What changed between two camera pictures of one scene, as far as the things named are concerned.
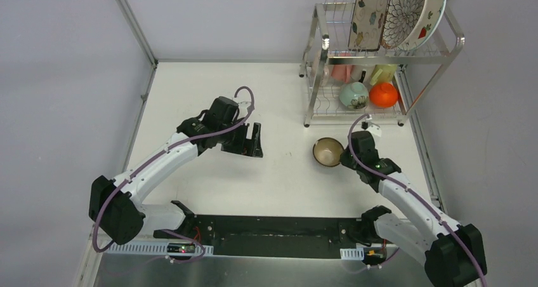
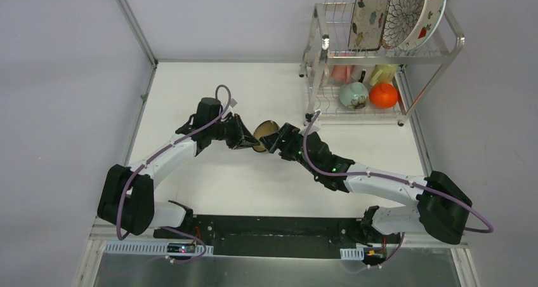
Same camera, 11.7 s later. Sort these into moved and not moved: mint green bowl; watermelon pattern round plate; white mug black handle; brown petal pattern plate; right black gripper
Moved: right black gripper
Not moved: watermelon pattern round plate; brown petal pattern plate; white mug black handle; mint green bowl
